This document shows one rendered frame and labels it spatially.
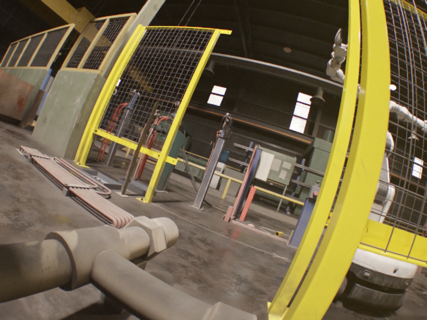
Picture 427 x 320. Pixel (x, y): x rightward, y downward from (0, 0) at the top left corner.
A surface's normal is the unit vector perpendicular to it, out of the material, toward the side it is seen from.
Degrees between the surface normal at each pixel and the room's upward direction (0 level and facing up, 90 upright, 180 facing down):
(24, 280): 63
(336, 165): 90
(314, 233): 90
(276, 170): 90
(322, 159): 90
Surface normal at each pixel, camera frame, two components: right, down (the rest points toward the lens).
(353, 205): -0.28, -0.18
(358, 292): -0.62, -0.29
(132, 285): 0.07, -0.78
